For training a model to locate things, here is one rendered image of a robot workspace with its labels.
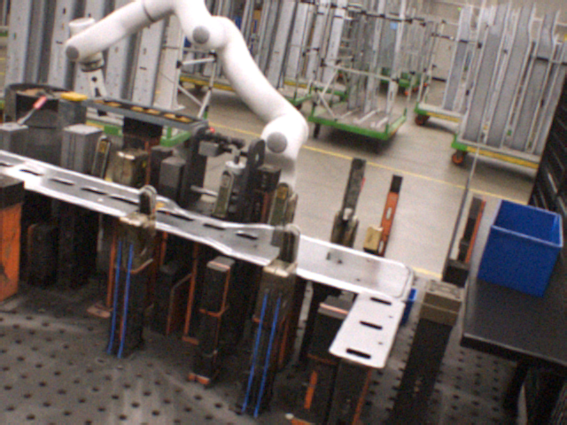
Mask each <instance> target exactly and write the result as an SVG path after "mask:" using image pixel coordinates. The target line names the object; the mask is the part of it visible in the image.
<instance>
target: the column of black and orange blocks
mask: <svg viewBox="0 0 567 425"><path fill-rule="evenodd" d="M486 201H487V196H483V195H481V194H477V193H473V196H472V199H471V202H470V208H469V212H468V218H467V220H466V224H465V227H464V230H463V233H462V238H461V237H460V241H459V243H458V249H459V251H458V254H457V258H456V260H460V261H462V262H466V263H470V257H471V253H472V251H473V247H474V244H475V242H476V238H477V235H478V230H479V227H480V223H481V220H482V218H483V214H484V211H485V205H486Z"/></svg>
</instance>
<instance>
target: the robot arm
mask: <svg viewBox="0 0 567 425"><path fill-rule="evenodd" d="M204 3H205V2H204V0H135V1H133V2H132V3H130V4H128V5H127V6H125V7H123V8H121V9H119V10H118V11H116V12H114V13H112V14H111V15H109V16H108V17H106V18H105V19H102V20H101V21H99V22H98V23H97V24H95V22H94V19H92V18H81V19H77V20H75V21H72V22H71V23H70V24H69V28H70V30H71V34H72V38H70V39H69V40H68V41H67V42H66V45H65V48H64V49H63V50H64V54H65V55H66V57H67V58H68V59H70V60H72V61H78V64H79V67H80V69H81V70H82V72H83V73H85V74H86V78H87V81H88V84H89V90H90V93H91V95H92V97H93V98H98V97H102V96H107V93H106V89H105V83H104V79H103V75H102V72H101V68H102V67H103V63H104V61H103V58H102V50H105V49H107V48H109V47H111V46H113V45H114V44H115V43H118V42H119V41H121V40H123V39H124V38H126V37H128V36H129V35H132V34H134V33H136V32H138V31H140V30H143V29H145V28H147V27H149V26H152V25H154V24H156V23H158V21H160V20H162V19H164V18H167V17H169V16H171V15H175V16H176V17H177V18H178V20H179V22H180V25H181V27H182V30H183V33H184V34H185V36H186V37H187V39H188V40H189V41H190V42H191V43H192V44H193V45H194V46H195V47H197V48H198V49H200V50H214V51H215V52H216V53H217V55H218V57H219V59H220V61H221V65H222V68H223V71H224V73H225V75H226V78H227V79H228V81H229V83H230V85H231V86H232V87H233V89H234V90H235V92H236V93H237V95H238V96H239V97H240V99H241V100H242V101H243V102H244V103H245V105H247V106H248V107H249V108H250V109H251V110H252V111H253V112H255V113H256V114H257V115H258V116H259V117H260V118H261V120H262V121H263V122H264V123H265V125H266V127H265V128H264V130H263V132H262V135H261V139H264V140H265V142H266V150H265V157H264V162H263V165H265V164H269V165H271V166H278V167H281V168H282V172H281V178H280V182H281V181H288V182H289V183H290V184H291V186H292V191H294V187H295V181H296V158H297V153H298V150H299V149H300V148H301V147H302V146H303V145H304V143H305V142H306V140H307V137H308V126H307V123H306V121H305V119H304V118H303V117H302V115H301V114H299V113H298V112H297V111H296V110H295V109H294V108H293V107H292V106H291V105H290V104H289V103H288V102H287V101H286V100H285V99H284V98H283V96H282V95H280V94H279V93H278V92H277V91H276V90H275V89H273V87H272V86H271V85H270V84H269V83H268V81H267V80H266V78H265V77H264V76H263V74H262V73H261V71H260V69H259V68H258V67H257V66H256V65H255V63H254V62H253V60H252V57H251V56H250V53H249V51H248V49H247V48H246V45H245V41H244V38H243V36H242V35H241V33H240V32H239V30H238V29H237V27H236V26H235V24H234V23H233V22H232V21H231V20H230V19H228V18H225V17H223V18H221V17H211V16H210V15H209V14H208V12H207V11H206V8H205V6H204Z"/></svg>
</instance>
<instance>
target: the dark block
mask: <svg viewBox="0 0 567 425"><path fill-rule="evenodd" d="M281 172H282V168H281V167H278V166H271V165H269V164H265V165H263V166H260V167H258V168H257V171H256V176H255V181H254V187H253V188H254V190H253V191H255V192H254V198H253V203H252V209H251V214H250V219H249V222H250V223H262V224H268V216H269V211H270V206H271V200H272V196H273V195H274V194H275V193H276V190H277V186H278V183H279V182H280V178H281ZM246 239H249V240H257V239H258V238H256V237H253V236H246ZM259 276H260V266H258V265H255V267H254V271H253V277H252V278H253V281H252V292H251V296H250V302H249V306H248V313H249V312H250V311H251V310H252V302H253V297H254V292H255V289H256V288H257V287H258V281H259Z"/></svg>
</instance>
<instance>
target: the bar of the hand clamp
mask: <svg viewBox="0 0 567 425"><path fill-rule="evenodd" d="M351 163H352V165H351V166H350V169H349V173H348V176H347V180H346V187H345V192H344V196H343V199H342V203H341V206H340V211H339V215H338V221H337V224H338V225H339V224H341V221H342V220H341V217H342V215H343V213H344V210H345V209H347V210H352V212H351V216H350V220H348V223H347V227H348V228H350V227H351V226H352V223H353V217H354V215H355V212H356V208H357V204H358V200H359V196H360V193H361V186H362V183H363V178H364V174H365V171H366V167H367V164H368V160H367V159H364V158H357V157H354V158H353V162H351Z"/></svg>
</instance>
